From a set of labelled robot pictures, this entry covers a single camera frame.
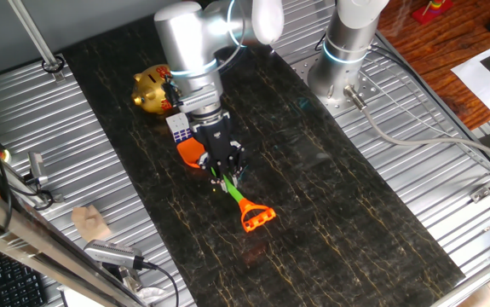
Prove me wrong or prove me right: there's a wooden interlocking block puzzle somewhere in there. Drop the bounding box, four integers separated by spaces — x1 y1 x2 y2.
71 204 112 243

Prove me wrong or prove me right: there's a printed marker paper sheet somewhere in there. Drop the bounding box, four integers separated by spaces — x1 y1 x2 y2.
451 41 490 114

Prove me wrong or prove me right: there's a metal camera stand pole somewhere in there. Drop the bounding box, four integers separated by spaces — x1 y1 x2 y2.
8 0 66 82

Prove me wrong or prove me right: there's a black marble pattern mat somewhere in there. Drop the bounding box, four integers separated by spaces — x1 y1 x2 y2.
61 14 466 307

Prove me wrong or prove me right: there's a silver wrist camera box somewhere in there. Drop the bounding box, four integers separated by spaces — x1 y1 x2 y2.
179 90 222 117

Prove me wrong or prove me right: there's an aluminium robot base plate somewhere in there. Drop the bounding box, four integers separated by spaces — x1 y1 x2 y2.
289 46 382 119

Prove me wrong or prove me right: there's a black computer keyboard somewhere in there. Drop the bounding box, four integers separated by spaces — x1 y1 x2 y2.
0 246 49 307

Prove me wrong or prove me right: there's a red ring stacking toy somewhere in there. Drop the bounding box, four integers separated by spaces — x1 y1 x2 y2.
412 0 454 26

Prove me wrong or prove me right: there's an aluminium frame bar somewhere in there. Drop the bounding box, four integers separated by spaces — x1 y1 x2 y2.
0 177 147 307

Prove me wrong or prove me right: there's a white faced puzzle cube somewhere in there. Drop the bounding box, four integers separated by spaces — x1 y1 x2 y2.
165 113 193 144

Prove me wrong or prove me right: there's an orange toy shovel green handle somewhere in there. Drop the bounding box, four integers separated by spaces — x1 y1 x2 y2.
176 136 277 234

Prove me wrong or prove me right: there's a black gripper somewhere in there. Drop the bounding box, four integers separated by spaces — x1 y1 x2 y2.
192 113 246 188

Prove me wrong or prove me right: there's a brown wooden desk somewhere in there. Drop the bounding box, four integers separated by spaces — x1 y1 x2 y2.
376 0 490 131

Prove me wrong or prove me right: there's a thick grey robot cable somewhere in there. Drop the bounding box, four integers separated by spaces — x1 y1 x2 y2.
343 84 490 170

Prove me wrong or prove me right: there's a silver depth camera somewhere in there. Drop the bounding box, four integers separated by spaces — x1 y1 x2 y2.
28 151 49 187
83 239 147 270

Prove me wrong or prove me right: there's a black camera cable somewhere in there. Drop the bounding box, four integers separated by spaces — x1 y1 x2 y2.
141 260 181 307

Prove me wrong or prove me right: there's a crumpled white tissue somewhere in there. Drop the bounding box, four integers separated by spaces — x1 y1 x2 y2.
135 286 167 304

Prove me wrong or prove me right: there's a golden piggy bank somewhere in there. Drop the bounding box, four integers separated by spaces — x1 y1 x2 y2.
131 63 176 115

